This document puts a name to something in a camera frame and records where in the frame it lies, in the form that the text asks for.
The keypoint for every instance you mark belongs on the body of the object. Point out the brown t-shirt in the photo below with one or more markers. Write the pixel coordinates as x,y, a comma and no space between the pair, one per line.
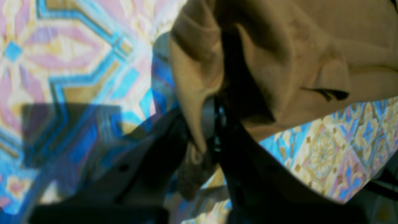
277,64

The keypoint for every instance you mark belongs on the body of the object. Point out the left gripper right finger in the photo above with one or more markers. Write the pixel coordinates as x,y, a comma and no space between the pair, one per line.
254,177

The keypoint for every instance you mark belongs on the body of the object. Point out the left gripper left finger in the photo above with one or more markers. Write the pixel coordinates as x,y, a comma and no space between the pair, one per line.
142,176

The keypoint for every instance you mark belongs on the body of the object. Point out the patterned tablecloth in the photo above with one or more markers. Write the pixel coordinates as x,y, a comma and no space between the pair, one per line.
82,81

